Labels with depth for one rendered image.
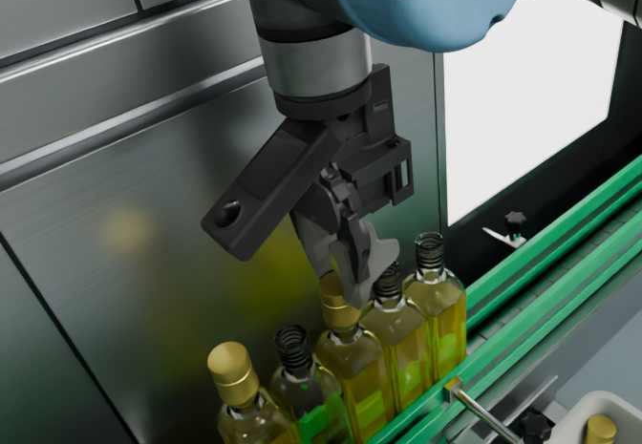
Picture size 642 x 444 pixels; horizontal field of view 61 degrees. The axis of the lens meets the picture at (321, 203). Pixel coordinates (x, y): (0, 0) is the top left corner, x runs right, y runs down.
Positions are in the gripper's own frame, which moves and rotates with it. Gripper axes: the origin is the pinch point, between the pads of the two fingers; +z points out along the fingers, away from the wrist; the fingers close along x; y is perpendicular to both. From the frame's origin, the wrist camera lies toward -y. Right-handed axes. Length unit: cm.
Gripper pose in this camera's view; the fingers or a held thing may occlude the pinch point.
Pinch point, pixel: (336, 289)
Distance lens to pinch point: 51.1
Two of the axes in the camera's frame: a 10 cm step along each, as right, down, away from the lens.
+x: -6.0, -3.9, 6.9
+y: 7.8, -4.6, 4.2
